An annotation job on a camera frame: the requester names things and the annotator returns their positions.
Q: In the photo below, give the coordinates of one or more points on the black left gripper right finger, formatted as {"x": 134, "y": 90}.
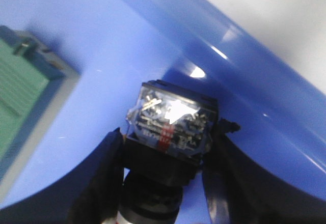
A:
{"x": 237, "y": 189}

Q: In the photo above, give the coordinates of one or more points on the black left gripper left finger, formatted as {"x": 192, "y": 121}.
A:
{"x": 99, "y": 201}

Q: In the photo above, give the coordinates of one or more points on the red emergency stop button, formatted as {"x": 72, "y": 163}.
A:
{"x": 168, "y": 134}

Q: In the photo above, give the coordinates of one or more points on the green terminal block module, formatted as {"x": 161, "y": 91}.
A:
{"x": 35, "y": 84}

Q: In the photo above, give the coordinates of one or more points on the blue plastic tray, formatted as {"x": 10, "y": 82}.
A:
{"x": 116, "y": 45}

